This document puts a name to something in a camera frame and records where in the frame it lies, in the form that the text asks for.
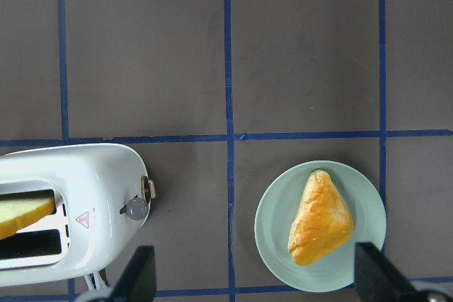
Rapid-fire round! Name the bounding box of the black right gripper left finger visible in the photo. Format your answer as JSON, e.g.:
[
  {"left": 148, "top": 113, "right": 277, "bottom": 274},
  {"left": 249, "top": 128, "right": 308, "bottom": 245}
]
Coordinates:
[{"left": 108, "top": 245, "right": 156, "bottom": 302}]

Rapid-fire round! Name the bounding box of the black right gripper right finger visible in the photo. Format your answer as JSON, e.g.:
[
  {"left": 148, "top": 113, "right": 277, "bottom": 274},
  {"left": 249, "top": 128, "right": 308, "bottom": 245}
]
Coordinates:
[{"left": 354, "top": 243, "right": 430, "bottom": 302}]

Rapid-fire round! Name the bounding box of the white two-slot toaster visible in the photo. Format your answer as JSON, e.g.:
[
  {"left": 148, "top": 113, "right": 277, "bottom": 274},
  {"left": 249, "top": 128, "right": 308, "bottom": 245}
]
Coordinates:
[{"left": 1, "top": 144, "right": 156, "bottom": 286}]

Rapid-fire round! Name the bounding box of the golden triangular pastry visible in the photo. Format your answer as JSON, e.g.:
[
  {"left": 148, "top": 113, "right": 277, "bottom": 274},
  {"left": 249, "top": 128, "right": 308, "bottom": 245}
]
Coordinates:
[{"left": 287, "top": 169, "right": 355, "bottom": 266}]

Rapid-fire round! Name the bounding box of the pale green round plate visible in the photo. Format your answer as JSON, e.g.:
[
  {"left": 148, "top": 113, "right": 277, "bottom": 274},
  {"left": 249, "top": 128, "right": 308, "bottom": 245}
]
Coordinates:
[{"left": 254, "top": 161, "right": 386, "bottom": 293}]

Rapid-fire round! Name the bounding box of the yellow toast slice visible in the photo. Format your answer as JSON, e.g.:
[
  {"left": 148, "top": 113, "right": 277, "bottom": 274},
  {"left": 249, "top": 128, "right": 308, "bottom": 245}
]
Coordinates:
[{"left": 1, "top": 198, "right": 55, "bottom": 240}]

